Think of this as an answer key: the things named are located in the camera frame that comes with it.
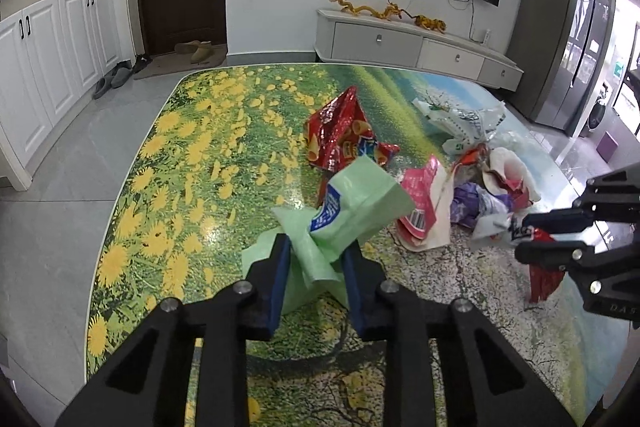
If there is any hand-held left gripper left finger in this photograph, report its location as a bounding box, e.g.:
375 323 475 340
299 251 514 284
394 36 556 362
56 231 292 427

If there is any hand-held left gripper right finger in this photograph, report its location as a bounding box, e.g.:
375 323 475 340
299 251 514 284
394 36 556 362
342 243 583 427

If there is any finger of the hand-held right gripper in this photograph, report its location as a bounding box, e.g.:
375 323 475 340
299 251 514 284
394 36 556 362
520 167 640 235
515 232 640 323

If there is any red foil wrapper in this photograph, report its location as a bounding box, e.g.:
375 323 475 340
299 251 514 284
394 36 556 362
527 229 568 305

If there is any white barcode wrapper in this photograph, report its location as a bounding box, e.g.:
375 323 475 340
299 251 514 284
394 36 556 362
470 212 533 250

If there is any red snack packet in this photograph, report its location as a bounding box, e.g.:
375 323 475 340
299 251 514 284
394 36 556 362
304 86 402 172

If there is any pile of crumpled wrappers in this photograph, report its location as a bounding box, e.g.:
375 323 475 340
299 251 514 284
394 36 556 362
452 144 543 210

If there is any purple stool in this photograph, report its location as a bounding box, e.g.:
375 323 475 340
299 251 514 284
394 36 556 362
597 131 623 162

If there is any purple wrapper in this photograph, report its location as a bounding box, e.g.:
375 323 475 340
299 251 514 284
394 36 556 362
450 182 511 228

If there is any washing machine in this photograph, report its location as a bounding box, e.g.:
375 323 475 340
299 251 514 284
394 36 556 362
582 99 611 138

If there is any pink and white wrapper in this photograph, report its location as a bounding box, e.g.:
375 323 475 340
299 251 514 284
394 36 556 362
396 155 453 252

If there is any white and green plastic bag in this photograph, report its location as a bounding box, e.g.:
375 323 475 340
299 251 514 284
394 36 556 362
412 97 507 155

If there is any grey refrigerator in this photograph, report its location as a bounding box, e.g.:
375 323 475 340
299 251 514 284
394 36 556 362
505 0 613 138

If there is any golden tiger ornament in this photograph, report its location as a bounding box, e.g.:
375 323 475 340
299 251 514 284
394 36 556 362
413 13 447 35

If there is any brown doormat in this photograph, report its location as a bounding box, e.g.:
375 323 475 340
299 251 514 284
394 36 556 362
132 54 228 80

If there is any white television cabinet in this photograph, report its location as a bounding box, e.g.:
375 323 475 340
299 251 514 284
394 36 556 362
316 8 524 92

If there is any grey slipper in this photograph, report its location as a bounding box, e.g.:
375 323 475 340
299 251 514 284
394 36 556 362
110 61 133 88
92 76 115 100

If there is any golden dragon ornament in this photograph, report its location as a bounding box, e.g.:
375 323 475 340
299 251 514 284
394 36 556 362
330 0 407 22

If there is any white base cabinet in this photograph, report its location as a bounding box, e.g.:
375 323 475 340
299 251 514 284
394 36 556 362
0 0 122 192

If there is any black television cable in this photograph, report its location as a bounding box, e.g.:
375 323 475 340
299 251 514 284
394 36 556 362
446 0 488 40

